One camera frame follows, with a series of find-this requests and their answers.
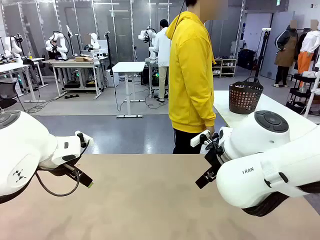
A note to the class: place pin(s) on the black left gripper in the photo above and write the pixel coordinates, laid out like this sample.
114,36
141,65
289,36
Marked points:
57,170

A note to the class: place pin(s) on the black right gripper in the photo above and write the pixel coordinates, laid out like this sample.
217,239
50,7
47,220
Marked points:
215,160

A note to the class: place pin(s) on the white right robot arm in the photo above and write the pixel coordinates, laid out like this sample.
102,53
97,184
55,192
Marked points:
275,162

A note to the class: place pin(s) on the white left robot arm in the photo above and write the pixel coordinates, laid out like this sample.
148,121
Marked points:
25,150

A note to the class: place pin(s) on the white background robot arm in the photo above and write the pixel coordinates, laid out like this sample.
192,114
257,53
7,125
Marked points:
94,43
60,42
147,37
12,47

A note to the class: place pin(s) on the right forearm yellow sleeve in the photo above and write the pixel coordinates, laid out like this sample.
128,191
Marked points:
210,112

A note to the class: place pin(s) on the person's right hand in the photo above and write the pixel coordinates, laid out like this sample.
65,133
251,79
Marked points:
212,130

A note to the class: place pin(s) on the right arm black corrugated sleeve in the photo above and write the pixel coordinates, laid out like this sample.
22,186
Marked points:
265,207

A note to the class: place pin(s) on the black floor pedal unit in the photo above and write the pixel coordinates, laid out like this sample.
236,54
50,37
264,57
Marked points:
72,96

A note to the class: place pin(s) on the dark perforated laundry basket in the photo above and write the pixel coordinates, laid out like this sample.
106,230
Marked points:
246,100

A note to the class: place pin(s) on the white side table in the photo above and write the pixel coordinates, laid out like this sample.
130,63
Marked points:
270,105

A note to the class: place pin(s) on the person in yellow hoodie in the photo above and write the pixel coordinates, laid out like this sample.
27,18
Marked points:
190,75

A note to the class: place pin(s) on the wooden shoe rack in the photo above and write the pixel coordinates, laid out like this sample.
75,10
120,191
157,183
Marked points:
226,67

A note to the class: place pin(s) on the black computer with lit fan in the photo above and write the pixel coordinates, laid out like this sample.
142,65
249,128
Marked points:
150,77

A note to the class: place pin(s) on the flat cardboard box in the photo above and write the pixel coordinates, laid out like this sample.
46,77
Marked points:
83,59

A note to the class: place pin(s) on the white height-adjustable desk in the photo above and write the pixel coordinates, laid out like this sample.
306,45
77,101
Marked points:
128,67

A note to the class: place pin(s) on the seated person in black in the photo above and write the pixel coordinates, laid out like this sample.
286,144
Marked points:
53,53

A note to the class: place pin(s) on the black suitcase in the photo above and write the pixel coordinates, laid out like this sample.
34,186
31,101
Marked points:
246,58

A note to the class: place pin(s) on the black rolling cart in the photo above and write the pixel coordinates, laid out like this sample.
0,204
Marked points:
298,92

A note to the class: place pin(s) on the person in white jacket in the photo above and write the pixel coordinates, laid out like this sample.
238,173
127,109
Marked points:
162,47

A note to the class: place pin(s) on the black stand with white head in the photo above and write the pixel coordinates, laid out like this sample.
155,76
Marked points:
262,50

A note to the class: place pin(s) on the person in brown coat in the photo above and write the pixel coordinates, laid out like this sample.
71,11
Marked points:
285,50

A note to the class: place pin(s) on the mannequin with orange trousers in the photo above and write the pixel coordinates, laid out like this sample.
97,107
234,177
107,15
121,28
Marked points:
308,42

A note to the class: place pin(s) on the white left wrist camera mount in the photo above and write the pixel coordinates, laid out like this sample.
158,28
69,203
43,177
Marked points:
86,140

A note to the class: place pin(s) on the white frame work desk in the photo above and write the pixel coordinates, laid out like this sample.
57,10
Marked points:
72,63

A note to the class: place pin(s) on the black camera stand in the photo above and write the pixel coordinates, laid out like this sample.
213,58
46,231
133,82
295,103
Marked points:
108,50

